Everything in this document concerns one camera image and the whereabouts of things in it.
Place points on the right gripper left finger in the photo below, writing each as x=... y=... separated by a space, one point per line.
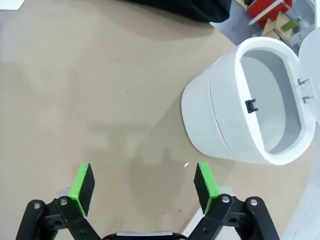
x=82 y=190

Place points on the person in black jacket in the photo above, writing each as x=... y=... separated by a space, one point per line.
x=187 y=10

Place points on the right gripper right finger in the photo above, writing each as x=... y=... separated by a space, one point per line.
x=207 y=190

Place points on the white lidded trash bin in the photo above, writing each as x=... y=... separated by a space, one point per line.
x=212 y=112

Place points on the red bag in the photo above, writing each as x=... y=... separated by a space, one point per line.
x=253 y=10

